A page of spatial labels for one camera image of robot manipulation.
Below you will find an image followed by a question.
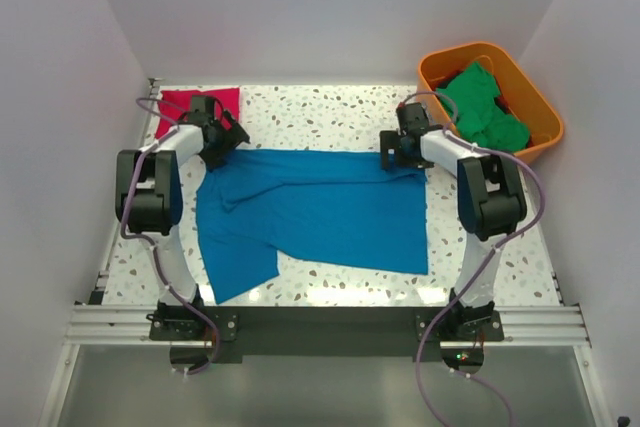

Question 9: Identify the green t shirt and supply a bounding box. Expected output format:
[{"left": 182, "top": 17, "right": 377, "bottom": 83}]
[{"left": 436, "top": 62, "right": 530, "bottom": 153}]

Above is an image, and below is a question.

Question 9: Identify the orange plastic basket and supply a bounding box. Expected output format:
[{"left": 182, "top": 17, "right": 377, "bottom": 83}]
[{"left": 417, "top": 41, "right": 565, "bottom": 164}]

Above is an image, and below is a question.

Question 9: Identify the folded red t shirt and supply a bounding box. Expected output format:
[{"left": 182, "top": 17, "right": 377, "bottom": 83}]
[{"left": 155, "top": 87, "right": 241, "bottom": 139}]

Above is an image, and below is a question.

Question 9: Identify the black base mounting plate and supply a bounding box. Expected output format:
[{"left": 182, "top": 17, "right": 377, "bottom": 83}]
[{"left": 146, "top": 304, "right": 505, "bottom": 367}]

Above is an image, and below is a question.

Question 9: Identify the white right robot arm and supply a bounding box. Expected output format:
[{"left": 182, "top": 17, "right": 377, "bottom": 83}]
[{"left": 379, "top": 103, "right": 527, "bottom": 340}]

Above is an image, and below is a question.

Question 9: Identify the blue t shirt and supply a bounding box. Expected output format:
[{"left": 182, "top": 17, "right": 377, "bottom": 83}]
[{"left": 196, "top": 150, "right": 428, "bottom": 303}]

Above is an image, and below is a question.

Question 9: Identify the aluminium frame rail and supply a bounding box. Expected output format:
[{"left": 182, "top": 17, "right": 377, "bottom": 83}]
[{"left": 64, "top": 305, "right": 591, "bottom": 347}]

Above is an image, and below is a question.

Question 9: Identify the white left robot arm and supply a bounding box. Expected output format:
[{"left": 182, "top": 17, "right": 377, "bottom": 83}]
[{"left": 115, "top": 93, "right": 250, "bottom": 339}]

